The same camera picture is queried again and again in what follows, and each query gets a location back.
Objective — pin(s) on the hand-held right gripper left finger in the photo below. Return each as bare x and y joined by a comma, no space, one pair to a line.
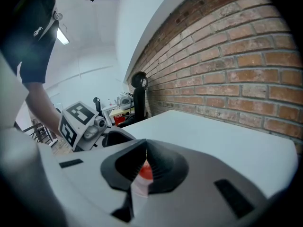
94,185

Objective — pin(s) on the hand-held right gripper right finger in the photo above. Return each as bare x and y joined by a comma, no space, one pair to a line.
194,197

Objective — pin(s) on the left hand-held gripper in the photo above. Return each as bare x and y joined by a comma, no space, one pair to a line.
75,124

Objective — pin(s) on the white plate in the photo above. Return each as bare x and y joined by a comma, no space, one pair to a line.
139,188

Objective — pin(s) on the person's left forearm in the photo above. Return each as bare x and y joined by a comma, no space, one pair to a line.
41,105

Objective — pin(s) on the grey white device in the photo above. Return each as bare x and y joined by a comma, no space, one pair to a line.
124,100

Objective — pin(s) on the black stand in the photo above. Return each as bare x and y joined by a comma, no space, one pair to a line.
97,105

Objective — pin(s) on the black office chair with headrest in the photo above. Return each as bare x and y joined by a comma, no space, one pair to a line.
138,98

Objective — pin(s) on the black metal rack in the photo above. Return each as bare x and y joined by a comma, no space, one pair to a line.
40,132

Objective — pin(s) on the ceiling light panel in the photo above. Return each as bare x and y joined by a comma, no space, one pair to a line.
62,36

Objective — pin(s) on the person's black shirt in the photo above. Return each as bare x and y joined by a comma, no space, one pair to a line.
28,32

